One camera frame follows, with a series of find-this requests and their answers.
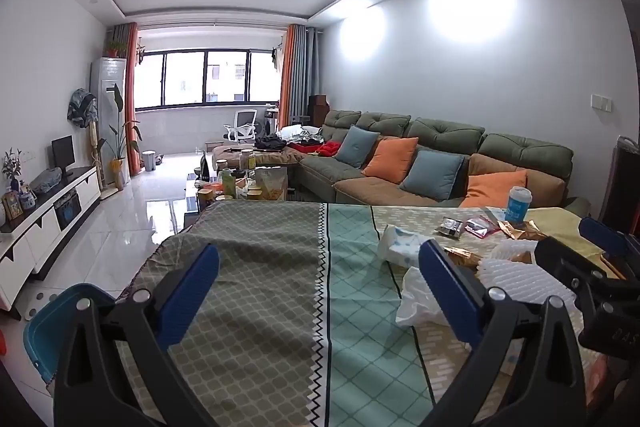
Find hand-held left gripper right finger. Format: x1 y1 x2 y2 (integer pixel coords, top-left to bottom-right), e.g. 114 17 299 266
417 237 588 427

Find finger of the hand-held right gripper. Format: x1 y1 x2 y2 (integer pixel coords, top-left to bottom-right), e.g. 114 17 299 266
579 217 640 273
534 236 626 308

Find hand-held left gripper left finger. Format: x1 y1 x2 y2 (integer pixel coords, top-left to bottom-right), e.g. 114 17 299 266
52 243 221 427

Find white foam fruit net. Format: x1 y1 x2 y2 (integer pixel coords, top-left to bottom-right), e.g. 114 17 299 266
476 256 571 309
490 239 539 264

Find teal plastic bin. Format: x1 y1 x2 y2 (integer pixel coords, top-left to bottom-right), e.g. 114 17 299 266
22 283 118 385

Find yellow cloth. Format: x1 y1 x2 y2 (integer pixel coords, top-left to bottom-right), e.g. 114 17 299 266
525 207 613 260

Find black chair back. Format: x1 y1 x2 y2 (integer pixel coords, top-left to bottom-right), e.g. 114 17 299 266
609 135 640 229

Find silver black packet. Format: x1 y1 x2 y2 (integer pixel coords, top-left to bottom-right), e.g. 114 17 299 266
434 217 467 238

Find white tissue pack blue dots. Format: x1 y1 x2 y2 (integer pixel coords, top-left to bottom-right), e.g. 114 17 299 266
376 224 437 269

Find clear pink packet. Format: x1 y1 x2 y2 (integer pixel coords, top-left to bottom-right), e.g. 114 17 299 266
464 216 502 239

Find blue white cup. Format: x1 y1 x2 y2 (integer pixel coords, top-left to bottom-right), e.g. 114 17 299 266
504 186 532 224

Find orange cushion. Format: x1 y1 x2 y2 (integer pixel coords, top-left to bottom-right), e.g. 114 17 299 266
459 170 529 210
362 137 420 186

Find cluttered glass coffee table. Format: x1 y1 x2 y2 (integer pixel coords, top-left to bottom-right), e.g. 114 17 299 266
184 162 302 214

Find blue cushion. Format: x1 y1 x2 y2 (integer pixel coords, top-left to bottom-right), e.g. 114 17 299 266
334 125 381 169
400 149 466 202

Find white bathroom scale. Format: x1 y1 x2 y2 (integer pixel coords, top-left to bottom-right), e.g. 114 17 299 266
22 289 59 321

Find green sectional sofa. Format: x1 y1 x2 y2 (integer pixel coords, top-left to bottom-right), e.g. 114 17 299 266
292 109 576 209

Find white black TV cabinet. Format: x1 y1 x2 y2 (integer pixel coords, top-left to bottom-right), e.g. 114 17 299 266
0 165 102 314

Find tall potted plant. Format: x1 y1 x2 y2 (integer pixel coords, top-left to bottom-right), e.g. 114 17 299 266
97 82 144 191

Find black clothes pile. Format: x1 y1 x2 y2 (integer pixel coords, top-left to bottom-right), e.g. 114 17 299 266
254 134 302 153

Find white office chair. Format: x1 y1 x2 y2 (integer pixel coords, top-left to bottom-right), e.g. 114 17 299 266
222 107 259 143

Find grey cloth bundle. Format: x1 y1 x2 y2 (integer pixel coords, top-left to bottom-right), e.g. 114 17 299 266
28 170 64 194

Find black monitor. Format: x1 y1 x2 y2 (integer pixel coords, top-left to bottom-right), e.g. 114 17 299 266
50 135 76 174

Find orange curtain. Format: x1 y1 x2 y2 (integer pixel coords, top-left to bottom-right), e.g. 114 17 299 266
278 24 297 128
123 22 142 184

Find white standing air conditioner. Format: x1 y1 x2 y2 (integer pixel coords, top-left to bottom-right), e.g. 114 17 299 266
90 56 132 188

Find large black-framed window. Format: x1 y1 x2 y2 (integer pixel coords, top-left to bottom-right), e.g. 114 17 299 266
134 50 282 111

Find cloth-covered standing fan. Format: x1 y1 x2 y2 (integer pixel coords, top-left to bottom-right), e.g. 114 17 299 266
66 87 99 128

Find vase with flowers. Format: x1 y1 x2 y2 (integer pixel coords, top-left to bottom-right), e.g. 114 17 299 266
2 148 24 196

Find dark wooden cabinet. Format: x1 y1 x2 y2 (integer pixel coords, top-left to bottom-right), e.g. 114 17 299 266
308 95 331 128

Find grey curtain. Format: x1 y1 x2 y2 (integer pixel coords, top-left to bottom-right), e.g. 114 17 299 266
292 26 324 128

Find small picture frame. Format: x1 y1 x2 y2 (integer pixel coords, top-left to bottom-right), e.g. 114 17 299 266
1 192 24 222

